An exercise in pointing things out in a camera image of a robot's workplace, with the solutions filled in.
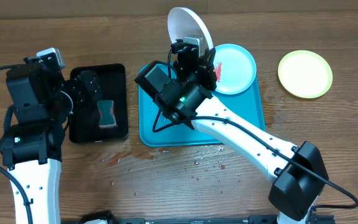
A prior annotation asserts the green and brown sponge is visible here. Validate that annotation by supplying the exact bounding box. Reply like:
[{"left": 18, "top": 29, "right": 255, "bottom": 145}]
[{"left": 97, "top": 100, "right": 117, "bottom": 129}]

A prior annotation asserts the light blue rimmed plate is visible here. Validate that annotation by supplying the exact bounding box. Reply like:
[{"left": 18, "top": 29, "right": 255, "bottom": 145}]
[{"left": 214, "top": 44, "right": 257, "bottom": 95}]

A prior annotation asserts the white plate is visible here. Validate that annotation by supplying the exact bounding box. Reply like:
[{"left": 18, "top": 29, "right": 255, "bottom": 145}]
[{"left": 167, "top": 7, "right": 214, "bottom": 49}]

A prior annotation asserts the yellow-green rimmed plate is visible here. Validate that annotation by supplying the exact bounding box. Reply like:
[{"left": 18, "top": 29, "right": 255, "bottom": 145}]
[{"left": 277, "top": 50, "right": 333, "bottom": 99}]

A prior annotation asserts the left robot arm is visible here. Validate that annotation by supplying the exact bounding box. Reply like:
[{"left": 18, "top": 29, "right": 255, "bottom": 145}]
[{"left": 0, "top": 48, "right": 103, "bottom": 223}]

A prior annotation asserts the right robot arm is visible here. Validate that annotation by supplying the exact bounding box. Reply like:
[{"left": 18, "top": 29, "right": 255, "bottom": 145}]
[{"left": 135, "top": 40, "right": 328, "bottom": 223}]

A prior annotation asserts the black plastic tray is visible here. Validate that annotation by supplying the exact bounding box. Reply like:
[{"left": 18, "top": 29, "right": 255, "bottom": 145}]
[{"left": 69, "top": 63, "right": 129, "bottom": 143}]

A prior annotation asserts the teal plastic serving tray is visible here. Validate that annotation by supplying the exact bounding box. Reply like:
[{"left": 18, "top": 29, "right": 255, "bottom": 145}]
[{"left": 138, "top": 79, "right": 265, "bottom": 147}]

